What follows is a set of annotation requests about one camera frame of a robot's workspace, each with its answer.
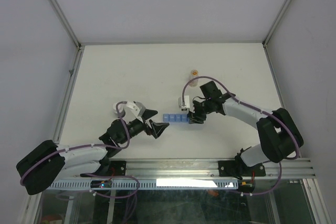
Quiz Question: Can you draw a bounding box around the purple cable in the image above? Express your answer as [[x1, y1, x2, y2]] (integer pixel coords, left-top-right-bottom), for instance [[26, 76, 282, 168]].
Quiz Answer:
[[20, 102, 141, 198], [181, 76, 301, 197]]

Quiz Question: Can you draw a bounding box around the white slotted cable duct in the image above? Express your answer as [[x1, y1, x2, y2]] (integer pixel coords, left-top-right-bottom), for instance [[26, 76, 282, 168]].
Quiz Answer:
[[48, 178, 238, 191]]

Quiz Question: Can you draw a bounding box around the white capped pill bottle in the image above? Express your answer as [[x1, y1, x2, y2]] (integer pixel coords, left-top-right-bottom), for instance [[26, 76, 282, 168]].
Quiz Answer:
[[112, 102, 125, 118]]

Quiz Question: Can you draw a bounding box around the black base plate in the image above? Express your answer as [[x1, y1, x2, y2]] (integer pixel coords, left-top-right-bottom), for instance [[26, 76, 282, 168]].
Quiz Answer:
[[217, 160, 266, 179], [80, 159, 127, 178]]

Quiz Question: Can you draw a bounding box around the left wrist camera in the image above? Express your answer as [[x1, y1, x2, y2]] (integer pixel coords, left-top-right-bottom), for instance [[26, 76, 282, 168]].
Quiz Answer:
[[124, 101, 146, 120]]

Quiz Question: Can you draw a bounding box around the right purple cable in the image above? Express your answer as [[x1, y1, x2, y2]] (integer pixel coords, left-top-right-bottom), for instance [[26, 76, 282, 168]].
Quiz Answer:
[[181, 76, 301, 197]]

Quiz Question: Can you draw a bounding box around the blue weekly pill organizer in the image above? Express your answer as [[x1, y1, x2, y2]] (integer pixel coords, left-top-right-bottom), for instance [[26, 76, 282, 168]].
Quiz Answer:
[[163, 114, 188, 123]]

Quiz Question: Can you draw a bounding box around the left aluminium frame post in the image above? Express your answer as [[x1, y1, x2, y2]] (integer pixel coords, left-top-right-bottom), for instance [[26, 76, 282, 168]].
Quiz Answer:
[[48, 0, 82, 51]]

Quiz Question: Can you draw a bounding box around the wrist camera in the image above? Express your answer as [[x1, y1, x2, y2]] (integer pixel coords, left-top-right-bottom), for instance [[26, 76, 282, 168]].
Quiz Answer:
[[124, 101, 146, 120], [178, 95, 190, 113]]

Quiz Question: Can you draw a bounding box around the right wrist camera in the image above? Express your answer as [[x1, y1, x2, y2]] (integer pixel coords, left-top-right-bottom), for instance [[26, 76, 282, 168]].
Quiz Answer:
[[178, 95, 190, 113]]

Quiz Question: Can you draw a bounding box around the aluminium mounting rail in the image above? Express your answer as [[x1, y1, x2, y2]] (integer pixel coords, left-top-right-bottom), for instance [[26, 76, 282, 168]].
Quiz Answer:
[[111, 158, 316, 180]]

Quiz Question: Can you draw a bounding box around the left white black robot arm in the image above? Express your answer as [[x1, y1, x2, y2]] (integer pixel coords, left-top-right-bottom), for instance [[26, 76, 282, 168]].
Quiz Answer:
[[16, 109, 169, 195]]

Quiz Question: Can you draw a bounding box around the clear bottle with orange pills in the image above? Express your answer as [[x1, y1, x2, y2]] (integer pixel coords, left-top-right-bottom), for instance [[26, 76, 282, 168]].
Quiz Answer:
[[189, 69, 198, 87]]

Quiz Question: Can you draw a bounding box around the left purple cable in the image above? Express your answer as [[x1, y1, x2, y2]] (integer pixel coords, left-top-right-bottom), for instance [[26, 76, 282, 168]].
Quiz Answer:
[[20, 102, 141, 198]]

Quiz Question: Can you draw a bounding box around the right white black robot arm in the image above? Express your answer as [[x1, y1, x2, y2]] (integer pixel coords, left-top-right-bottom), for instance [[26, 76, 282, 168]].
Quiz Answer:
[[187, 81, 304, 175]]

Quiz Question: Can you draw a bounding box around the right aluminium frame post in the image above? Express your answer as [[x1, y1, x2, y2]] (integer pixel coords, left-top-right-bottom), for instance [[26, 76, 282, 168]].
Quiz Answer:
[[262, 0, 293, 48]]

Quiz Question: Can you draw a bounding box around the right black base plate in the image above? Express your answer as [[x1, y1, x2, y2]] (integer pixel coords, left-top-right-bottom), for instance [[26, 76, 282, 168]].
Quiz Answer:
[[217, 160, 266, 179]]

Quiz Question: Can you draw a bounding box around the aluminium frame post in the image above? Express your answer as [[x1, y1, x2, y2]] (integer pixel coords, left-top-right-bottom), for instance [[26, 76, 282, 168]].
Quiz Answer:
[[262, 0, 293, 48], [48, 0, 82, 51]]

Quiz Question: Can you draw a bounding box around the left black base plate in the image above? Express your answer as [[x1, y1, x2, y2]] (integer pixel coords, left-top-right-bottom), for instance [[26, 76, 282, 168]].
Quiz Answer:
[[80, 159, 127, 178]]

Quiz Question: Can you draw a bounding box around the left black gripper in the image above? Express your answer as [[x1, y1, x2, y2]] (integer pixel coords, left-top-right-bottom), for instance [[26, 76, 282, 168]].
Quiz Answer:
[[119, 109, 169, 144]]

